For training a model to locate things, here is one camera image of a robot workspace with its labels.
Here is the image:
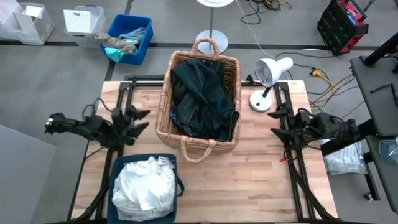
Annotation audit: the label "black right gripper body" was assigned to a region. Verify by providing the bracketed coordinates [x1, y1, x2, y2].
[284, 108, 312, 149]

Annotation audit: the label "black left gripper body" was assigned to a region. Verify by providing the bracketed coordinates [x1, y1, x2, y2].
[110, 107, 134, 149]

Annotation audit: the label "blue plaid garment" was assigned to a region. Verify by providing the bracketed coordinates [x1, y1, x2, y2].
[170, 105, 203, 138]

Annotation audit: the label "black garment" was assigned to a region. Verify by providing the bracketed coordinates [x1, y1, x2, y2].
[214, 110, 240, 142]

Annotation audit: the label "dark blue jeans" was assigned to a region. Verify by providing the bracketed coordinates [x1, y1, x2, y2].
[170, 58, 237, 141]

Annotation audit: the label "white knit garment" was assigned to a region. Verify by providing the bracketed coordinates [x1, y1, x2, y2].
[111, 156, 177, 222]

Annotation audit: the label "white desk lamp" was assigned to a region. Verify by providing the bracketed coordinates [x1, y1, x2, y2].
[248, 57, 294, 113]

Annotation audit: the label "navy and white fabric bin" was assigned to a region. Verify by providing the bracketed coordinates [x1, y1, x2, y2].
[106, 152, 185, 224]

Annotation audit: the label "clear plastic bag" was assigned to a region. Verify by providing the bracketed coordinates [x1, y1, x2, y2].
[323, 141, 368, 175]

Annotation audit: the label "teal garment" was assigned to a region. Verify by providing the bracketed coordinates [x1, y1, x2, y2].
[103, 47, 127, 63]

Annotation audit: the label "tan garment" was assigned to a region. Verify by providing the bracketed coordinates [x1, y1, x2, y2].
[94, 32, 137, 54]

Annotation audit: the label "light blue garment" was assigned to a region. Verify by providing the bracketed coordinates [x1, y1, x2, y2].
[118, 27, 147, 44]

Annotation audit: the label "grey side desk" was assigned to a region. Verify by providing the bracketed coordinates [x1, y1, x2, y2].
[350, 55, 398, 138]

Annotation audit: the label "black desk stand beam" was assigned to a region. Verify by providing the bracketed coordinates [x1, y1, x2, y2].
[320, 119, 382, 202]

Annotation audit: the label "blue plastic bin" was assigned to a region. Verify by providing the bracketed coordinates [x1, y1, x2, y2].
[99, 14, 154, 65]

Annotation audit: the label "black pen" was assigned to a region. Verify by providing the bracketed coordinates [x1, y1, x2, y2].
[369, 83, 392, 94]

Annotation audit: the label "pale blue round object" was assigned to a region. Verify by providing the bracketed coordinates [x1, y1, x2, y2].
[379, 139, 398, 166]

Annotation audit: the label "small clear plastic bin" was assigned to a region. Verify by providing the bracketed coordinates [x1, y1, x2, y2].
[63, 4, 106, 49]

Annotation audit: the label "low grey desk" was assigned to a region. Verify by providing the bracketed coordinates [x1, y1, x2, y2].
[365, 135, 398, 215]

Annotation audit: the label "red and black tool box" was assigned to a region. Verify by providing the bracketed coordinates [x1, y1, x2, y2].
[317, 0, 369, 56]

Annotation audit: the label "grey board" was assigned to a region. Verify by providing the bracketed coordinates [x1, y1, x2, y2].
[0, 124, 57, 224]

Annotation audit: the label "white flat box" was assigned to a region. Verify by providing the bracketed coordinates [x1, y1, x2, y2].
[63, 9, 93, 34]

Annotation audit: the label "black slanted stand pole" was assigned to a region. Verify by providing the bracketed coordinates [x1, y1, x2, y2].
[362, 32, 398, 68]

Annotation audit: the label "large clear plastic bin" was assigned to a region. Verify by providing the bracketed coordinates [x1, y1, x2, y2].
[0, 2, 55, 47]

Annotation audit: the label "white cardboard box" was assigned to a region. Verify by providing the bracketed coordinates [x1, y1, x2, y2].
[12, 5, 44, 41]

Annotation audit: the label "tan wicker basket with handles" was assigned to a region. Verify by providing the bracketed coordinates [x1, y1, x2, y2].
[155, 37, 242, 164]

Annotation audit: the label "yellow cables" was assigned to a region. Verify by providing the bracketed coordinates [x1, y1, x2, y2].
[310, 73, 357, 106]

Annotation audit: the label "black metal table frame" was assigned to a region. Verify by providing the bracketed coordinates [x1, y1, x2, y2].
[67, 74, 340, 224]

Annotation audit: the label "black floor cable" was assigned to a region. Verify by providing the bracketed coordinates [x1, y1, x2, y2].
[275, 51, 336, 60]

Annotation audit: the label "white cable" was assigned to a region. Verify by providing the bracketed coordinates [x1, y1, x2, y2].
[234, 0, 277, 60]

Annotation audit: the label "black cable bundle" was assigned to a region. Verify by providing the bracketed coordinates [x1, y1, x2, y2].
[241, 0, 293, 25]

